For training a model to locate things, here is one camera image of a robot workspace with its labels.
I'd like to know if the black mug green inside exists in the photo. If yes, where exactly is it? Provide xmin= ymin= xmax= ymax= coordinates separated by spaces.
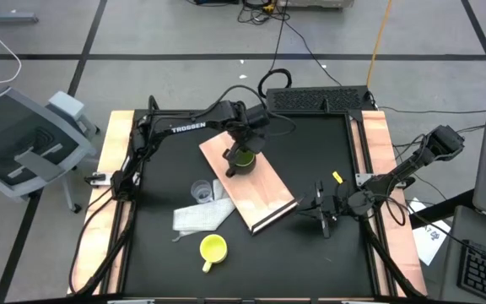
xmin=224 ymin=148 xmax=258 ymax=178

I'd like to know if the black desk leg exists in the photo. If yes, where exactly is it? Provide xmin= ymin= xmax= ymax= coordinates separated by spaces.
xmin=409 ymin=189 xmax=476 ymax=230

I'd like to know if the black aluminium table frame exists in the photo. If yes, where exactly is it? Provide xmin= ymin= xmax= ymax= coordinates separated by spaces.
xmin=67 ymin=95 xmax=428 ymax=304

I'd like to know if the yellow cable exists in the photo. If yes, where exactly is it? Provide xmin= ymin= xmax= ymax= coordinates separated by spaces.
xmin=364 ymin=0 xmax=395 ymax=88

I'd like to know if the grey office chair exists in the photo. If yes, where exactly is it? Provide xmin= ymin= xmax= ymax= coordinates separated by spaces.
xmin=0 ymin=86 xmax=100 ymax=214

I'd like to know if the black coiled cable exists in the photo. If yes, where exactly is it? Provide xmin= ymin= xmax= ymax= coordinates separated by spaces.
xmin=257 ymin=68 xmax=294 ymax=99

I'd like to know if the white waffle cloth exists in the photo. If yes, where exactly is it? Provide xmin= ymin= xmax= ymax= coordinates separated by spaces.
xmin=171 ymin=178 xmax=238 ymax=242

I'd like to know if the white paper sheet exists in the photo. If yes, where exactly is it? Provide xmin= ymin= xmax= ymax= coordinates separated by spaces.
xmin=407 ymin=197 xmax=453 ymax=267

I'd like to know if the silver corner bracket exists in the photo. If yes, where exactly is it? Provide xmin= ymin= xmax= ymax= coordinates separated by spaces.
xmin=106 ymin=298 xmax=156 ymax=304

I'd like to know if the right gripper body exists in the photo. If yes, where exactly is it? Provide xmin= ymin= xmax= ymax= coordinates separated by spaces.
xmin=313 ymin=180 xmax=350 ymax=238

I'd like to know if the light wooden board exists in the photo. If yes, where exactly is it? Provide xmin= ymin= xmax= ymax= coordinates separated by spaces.
xmin=198 ymin=130 xmax=306 ymax=236

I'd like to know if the black floor cable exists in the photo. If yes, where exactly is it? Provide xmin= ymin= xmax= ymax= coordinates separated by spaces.
xmin=283 ymin=19 xmax=343 ymax=88

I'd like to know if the grey power strip box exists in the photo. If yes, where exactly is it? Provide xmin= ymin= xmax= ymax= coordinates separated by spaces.
xmin=276 ymin=0 xmax=356 ymax=10

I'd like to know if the black perforated computer case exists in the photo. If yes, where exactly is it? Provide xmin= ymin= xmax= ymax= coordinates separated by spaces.
xmin=265 ymin=85 xmax=377 ymax=112

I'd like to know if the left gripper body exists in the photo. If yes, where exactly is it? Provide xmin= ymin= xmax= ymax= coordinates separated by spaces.
xmin=232 ymin=126 xmax=269 ymax=155

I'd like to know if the yellow mug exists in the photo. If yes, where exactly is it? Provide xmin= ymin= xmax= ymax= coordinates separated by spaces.
xmin=199 ymin=233 xmax=229 ymax=274

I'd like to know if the clear plastic cup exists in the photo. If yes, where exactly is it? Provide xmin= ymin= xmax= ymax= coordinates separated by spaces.
xmin=190 ymin=179 xmax=214 ymax=204

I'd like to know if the grey desk foot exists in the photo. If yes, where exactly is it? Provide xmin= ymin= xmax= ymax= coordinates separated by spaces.
xmin=0 ymin=0 xmax=41 ymax=24

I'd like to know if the black keyboard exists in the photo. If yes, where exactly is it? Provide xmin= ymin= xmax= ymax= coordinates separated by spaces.
xmin=456 ymin=239 xmax=486 ymax=304

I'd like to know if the black cable tangle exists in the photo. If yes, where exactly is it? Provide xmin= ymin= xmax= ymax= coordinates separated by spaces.
xmin=236 ymin=0 xmax=290 ymax=26

